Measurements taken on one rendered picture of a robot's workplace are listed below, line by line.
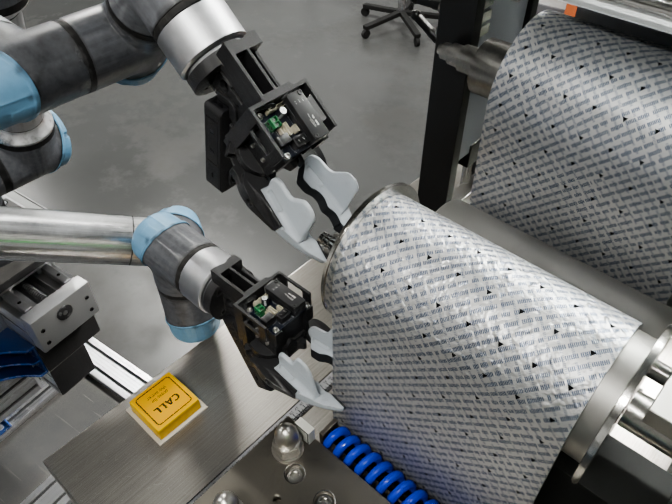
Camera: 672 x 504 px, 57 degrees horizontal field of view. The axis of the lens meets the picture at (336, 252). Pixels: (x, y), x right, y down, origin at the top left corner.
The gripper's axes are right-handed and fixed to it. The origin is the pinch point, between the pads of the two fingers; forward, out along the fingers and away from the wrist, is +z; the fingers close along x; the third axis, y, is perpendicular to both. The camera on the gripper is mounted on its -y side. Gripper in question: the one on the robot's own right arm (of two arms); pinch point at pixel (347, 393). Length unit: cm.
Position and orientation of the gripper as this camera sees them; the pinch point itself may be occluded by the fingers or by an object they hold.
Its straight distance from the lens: 69.5
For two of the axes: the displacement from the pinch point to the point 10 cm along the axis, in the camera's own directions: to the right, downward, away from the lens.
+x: 6.7, -5.2, 5.3
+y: 0.0, -7.1, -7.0
